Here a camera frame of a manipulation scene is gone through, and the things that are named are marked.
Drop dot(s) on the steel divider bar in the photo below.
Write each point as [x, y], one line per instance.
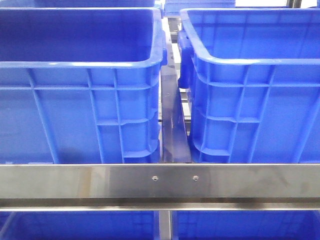
[175, 148]

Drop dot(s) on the left blue plastic crate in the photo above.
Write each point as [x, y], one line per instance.
[80, 85]

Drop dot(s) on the blue plastic crate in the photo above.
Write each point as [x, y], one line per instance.
[252, 77]
[80, 85]

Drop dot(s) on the right blue plastic crate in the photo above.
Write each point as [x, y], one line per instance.
[252, 77]

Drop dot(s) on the back right blue crate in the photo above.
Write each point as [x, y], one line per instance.
[173, 7]

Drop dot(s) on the lower right blue crate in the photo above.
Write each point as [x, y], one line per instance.
[246, 225]

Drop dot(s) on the lower left blue crate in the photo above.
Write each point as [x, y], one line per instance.
[81, 225]

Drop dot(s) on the back left blue crate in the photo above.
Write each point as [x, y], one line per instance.
[82, 4]

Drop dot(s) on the stainless steel shelf rail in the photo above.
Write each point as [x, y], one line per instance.
[160, 186]

